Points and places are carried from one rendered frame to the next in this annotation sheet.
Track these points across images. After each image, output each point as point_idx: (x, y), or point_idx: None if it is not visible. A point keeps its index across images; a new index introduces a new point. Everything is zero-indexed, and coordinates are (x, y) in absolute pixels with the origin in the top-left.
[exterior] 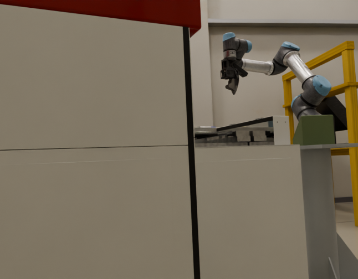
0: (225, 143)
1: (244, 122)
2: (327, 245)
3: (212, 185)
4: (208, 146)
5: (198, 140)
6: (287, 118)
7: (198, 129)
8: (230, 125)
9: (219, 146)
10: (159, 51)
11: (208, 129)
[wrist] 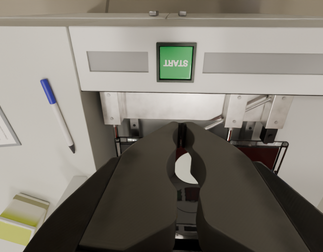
0: (252, 132)
1: (279, 93)
2: None
3: None
4: (322, 197)
5: (105, 134)
6: None
7: (94, 151)
8: (184, 93)
9: None
10: None
11: (88, 121)
